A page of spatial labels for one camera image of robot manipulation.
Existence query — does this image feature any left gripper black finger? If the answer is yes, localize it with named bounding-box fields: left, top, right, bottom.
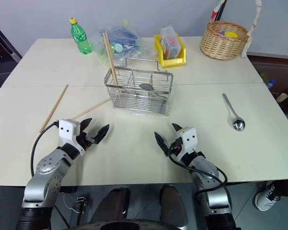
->
left=93, top=124, right=110, bottom=144
left=80, top=117, right=93, bottom=132

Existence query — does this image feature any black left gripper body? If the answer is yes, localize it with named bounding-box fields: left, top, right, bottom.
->
left=74, top=129, right=98, bottom=151

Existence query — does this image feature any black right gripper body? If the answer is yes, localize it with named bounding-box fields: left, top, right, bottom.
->
left=168, top=138, right=184, bottom=159

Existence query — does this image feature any wooden chopstick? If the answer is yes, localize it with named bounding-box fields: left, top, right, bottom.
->
left=72, top=98, right=110, bottom=120
left=102, top=31, right=122, bottom=108
left=39, top=84, right=69, bottom=133
left=105, top=30, right=124, bottom=108

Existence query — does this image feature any metal spoon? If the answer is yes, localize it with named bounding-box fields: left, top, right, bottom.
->
left=138, top=82, right=163, bottom=98
left=222, top=93, right=246, bottom=131

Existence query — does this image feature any dark brown rounded shape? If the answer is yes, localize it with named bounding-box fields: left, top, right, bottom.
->
left=99, top=187, right=131, bottom=225
left=159, top=184, right=188, bottom=226

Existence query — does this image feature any small black device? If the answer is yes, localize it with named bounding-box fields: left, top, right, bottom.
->
left=76, top=195, right=90, bottom=212

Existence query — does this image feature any yellow plastic bin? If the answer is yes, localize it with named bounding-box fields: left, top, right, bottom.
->
left=154, top=33, right=188, bottom=68

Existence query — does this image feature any clear box of coloured cards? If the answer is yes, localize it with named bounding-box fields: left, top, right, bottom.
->
left=159, top=26, right=183, bottom=59

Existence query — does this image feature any green plastic bottle yellow cap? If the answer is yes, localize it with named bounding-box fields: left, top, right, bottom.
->
left=68, top=17, right=93, bottom=55

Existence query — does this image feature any dark round base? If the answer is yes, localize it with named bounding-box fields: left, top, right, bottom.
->
left=74, top=218, right=183, bottom=230

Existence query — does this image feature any woven wicker basket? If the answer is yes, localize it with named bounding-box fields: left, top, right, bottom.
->
left=200, top=20, right=249, bottom=60

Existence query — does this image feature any clear bag of blue items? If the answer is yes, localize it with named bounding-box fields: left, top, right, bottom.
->
left=90, top=20, right=156, bottom=68

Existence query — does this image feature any white sneaker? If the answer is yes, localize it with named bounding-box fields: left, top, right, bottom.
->
left=255, top=181, right=283, bottom=211

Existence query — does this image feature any dark trouser leg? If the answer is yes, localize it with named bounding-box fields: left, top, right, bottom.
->
left=271, top=178, right=288, bottom=197

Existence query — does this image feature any red white black pole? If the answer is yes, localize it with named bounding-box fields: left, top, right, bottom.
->
left=210, top=0, right=228, bottom=22

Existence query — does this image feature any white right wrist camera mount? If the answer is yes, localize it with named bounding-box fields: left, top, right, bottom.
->
left=176, top=126, right=198, bottom=163

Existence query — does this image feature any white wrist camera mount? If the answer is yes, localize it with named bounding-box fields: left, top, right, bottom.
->
left=176, top=126, right=198, bottom=163
left=58, top=119, right=85, bottom=154

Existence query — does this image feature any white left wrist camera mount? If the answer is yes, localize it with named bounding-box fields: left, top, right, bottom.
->
left=58, top=119, right=85, bottom=154

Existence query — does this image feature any metal wire cutlery rack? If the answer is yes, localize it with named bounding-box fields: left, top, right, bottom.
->
left=103, top=57, right=175, bottom=117

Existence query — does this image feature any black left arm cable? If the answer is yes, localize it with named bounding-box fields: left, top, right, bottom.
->
left=30, top=121, right=60, bottom=177

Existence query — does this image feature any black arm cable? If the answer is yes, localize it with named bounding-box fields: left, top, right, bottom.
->
left=30, top=121, right=60, bottom=177
left=168, top=141, right=228, bottom=195

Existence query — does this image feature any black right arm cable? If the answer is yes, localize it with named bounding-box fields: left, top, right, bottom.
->
left=168, top=141, right=228, bottom=195

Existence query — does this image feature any thin white wire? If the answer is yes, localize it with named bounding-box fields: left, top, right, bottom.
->
left=62, top=191, right=80, bottom=214

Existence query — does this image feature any black metal frame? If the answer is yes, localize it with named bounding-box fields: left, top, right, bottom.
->
left=0, top=18, right=24, bottom=62

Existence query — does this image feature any white wrapped basket handle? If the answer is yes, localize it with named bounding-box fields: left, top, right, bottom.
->
left=241, top=0, right=264, bottom=58

